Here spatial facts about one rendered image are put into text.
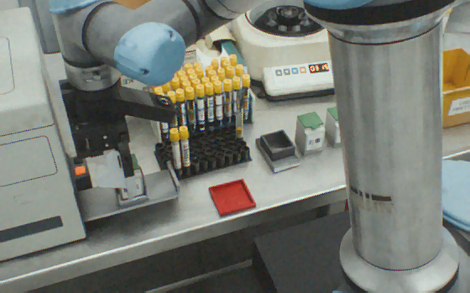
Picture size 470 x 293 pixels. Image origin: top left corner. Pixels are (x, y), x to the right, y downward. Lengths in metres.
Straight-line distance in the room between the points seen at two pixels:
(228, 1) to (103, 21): 0.15
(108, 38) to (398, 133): 0.38
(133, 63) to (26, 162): 0.27
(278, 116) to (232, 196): 0.25
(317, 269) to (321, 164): 0.30
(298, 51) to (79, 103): 0.56
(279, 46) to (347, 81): 0.78
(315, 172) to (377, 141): 0.63
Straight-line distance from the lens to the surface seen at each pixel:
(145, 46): 0.66
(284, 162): 1.08
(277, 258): 0.86
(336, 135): 1.12
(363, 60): 0.42
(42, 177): 0.88
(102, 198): 1.00
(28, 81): 0.84
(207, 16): 0.74
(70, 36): 0.76
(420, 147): 0.47
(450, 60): 1.32
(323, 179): 1.07
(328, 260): 0.86
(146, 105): 0.86
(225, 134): 1.12
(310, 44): 1.24
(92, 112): 0.86
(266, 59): 1.23
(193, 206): 1.02
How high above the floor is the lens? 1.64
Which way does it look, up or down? 42 degrees down
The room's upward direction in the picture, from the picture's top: straight up
